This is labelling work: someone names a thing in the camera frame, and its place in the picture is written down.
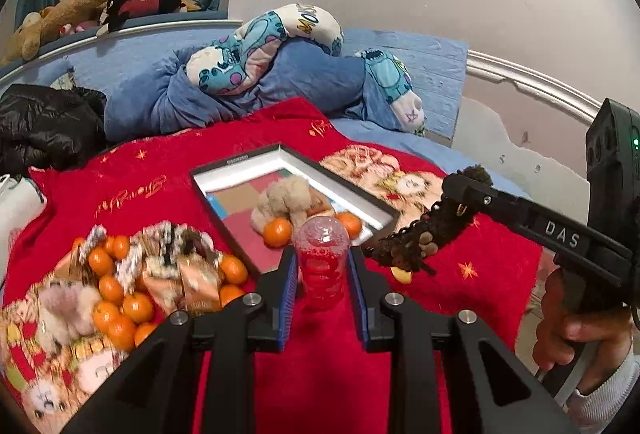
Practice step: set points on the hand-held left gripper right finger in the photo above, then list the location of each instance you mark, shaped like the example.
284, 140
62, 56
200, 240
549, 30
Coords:
357, 294

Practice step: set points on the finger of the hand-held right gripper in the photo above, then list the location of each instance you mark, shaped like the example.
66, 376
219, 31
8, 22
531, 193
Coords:
480, 199

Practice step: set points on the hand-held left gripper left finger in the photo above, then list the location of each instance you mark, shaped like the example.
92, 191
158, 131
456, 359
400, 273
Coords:
287, 294

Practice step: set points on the clear red-tinted plastic bottle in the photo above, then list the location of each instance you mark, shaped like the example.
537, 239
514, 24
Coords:
320, 259

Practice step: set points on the brown fluffy hair claw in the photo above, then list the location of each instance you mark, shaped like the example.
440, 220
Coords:
430, 234

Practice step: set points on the orange tangerine fruit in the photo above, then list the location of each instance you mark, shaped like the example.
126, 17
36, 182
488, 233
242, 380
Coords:
351, 224
277, 232

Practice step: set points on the black shallow cardboard box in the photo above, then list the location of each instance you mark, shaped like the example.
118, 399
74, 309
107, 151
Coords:
237, 219

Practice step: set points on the beige fluffy hair clip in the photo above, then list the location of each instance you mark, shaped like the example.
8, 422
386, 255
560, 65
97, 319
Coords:
287, 199

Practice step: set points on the peach triangular snack packet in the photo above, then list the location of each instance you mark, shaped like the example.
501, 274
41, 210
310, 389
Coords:
160, 289
200, 284
321, 205

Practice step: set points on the person's right forearm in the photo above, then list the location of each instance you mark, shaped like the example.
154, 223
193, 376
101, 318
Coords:
610, 394

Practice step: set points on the person's right hand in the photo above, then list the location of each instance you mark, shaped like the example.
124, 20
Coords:
575, 319

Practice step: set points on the brown white lace scrunchie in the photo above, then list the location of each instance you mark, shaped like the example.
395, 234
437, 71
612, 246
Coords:
172, 239

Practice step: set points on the pile of tangerines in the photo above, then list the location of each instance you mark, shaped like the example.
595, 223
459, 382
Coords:
137, 307

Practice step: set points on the red printed blanket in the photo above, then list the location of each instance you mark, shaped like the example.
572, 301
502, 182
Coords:
150, 179

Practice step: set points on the white crochet scrunchie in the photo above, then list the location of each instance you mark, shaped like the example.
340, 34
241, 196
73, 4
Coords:
95, 241

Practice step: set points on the blue cartoon printed quilt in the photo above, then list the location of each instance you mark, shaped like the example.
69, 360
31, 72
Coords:
300, 78

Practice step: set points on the pink fluffy hair accessory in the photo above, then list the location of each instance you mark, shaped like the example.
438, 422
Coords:
60, 309

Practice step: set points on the white printed cloth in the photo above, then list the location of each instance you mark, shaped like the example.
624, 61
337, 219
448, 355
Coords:
15, 209

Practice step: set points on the black puffer jacket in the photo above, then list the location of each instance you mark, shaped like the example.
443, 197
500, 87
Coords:
45, 123

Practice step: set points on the black red mouse plush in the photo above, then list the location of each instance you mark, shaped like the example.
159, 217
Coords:
145, 3

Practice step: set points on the brown teddy bear plush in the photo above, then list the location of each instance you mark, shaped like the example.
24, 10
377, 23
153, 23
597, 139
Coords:
75, 3

